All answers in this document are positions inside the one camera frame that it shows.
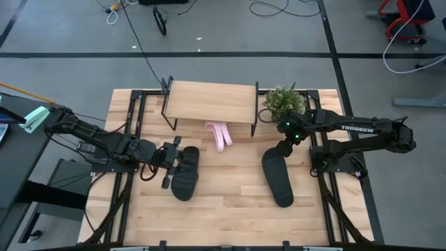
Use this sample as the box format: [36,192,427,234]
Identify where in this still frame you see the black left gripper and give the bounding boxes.
[153,135,191,190]

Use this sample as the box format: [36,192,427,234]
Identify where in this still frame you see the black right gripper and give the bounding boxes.
[277,116,308,158]

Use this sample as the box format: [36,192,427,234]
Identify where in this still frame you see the black rubber slide sandal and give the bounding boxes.
[170,146,201,202]
[261,146,295,208]

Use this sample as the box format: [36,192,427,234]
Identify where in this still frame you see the potted green plant black pot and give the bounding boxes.
[263,84,307,123]

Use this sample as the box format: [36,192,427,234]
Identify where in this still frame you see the black power adapter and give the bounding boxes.
[76,140,98,155]

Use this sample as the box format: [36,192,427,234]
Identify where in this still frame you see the grey metal floor foot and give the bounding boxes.
[414,54,446,70]
[392,92,446,108]

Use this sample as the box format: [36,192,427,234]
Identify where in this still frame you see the mint green stapler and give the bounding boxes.
[19,106,52,135]

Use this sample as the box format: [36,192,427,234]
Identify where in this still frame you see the black desk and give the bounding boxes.
[0,92,88,251]

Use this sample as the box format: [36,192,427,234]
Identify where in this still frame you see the black box on floor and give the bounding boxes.
[137,0,189,6]

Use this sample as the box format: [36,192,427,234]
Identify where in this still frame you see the yellow stick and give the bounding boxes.
[0,82,56,105]

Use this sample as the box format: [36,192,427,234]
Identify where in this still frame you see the black flat device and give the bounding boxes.
[0,105,27,125]

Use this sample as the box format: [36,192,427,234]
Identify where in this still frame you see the phone with light screen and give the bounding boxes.
[0,123,10,146]

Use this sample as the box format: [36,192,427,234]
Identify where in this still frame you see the red and black chair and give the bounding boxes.
[365,0,436,45]

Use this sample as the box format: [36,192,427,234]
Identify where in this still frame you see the left arm looped cable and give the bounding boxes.
[139,162,160,182]

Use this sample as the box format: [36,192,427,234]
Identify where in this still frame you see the arm looped cable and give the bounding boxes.
[256,107,278,124]
[139,162,160,182]

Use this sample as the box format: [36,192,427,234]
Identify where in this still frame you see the right arm looped cable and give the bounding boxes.
[256,107,278,124]

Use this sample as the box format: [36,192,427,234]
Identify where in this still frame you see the wooden shelf black metal frame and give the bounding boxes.
[160,75,261,138]

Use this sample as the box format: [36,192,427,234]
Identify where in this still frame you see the black metal table frame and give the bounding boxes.
[82,89,374,251]

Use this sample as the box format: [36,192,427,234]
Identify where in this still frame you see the long black cable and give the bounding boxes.
[118,0,164,86]

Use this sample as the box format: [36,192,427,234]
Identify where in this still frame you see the black loop strap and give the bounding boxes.
[152,6,168,37]

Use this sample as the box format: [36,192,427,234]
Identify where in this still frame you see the white floor cable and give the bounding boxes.
[382,0,446,75]

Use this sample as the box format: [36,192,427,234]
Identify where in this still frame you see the curled black floor cable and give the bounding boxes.
[249,0,321,17]

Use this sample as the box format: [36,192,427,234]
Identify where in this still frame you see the white coiled cable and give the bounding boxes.
[105,7,120,26]

